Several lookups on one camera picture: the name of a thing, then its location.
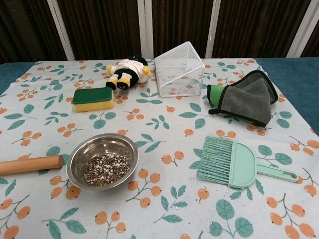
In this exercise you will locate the green object under cloth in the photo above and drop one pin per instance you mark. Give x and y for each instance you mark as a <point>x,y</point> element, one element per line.
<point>214,93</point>

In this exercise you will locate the wooden rolling pin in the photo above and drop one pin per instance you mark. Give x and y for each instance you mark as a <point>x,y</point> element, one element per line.
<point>30,164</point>

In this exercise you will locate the white partition frame post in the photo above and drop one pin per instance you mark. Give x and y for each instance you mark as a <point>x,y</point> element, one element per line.
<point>145,30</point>
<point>300,30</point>
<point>212,30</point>
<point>61,30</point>

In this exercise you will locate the black white plush doll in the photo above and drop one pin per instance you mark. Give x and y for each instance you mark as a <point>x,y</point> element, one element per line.
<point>129,72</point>

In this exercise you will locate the mint green hand brush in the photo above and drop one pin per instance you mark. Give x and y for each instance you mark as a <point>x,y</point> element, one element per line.
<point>241,161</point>

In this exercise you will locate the brown soil with white perlite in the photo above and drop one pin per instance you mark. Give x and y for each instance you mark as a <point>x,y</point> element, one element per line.
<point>104,170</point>

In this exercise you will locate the stainless steel bowl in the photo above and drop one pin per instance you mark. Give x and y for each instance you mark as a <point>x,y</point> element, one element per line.
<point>99,145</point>

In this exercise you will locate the floral tablecloth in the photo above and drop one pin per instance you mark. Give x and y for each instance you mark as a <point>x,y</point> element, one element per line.
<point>159,124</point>

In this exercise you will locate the grey cloth black trim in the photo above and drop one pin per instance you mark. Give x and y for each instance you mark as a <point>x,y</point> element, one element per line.
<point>246,102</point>

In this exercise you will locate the green yellow sponge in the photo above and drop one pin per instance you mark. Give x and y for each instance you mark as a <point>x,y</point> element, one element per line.
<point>92,97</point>

